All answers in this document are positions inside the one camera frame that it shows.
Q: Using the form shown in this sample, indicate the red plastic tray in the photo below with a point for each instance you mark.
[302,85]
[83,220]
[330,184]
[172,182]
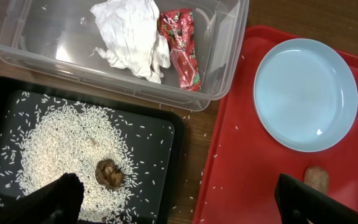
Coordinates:
[244,161]

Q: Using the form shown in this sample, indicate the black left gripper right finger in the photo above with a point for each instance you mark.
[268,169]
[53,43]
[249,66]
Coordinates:
[300,203]

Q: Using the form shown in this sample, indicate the clear plastic bin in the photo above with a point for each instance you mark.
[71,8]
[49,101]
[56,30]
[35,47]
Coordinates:
[59,37]

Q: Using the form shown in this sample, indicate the light blue plate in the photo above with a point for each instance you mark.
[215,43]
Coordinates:
[305,95]

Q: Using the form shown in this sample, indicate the brown carrot-like vegetable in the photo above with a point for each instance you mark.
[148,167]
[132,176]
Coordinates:
[317,178]

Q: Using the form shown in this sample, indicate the red snack wrapper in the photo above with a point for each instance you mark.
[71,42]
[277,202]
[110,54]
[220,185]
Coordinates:
[177,26]

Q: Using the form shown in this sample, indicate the black waste tray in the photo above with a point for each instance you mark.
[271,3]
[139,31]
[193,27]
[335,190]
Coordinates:
[154,138]

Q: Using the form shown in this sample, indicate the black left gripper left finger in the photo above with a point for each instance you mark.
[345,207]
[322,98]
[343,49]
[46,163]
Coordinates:
[58,202]

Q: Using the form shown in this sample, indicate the white rice pile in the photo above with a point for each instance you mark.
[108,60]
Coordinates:
[68,140]

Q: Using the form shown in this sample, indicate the white crumpled tissue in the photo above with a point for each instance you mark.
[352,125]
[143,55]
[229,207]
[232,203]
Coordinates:
[129,31]

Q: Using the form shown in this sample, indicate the dark food scrap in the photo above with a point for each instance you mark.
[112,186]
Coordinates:
[108,174]

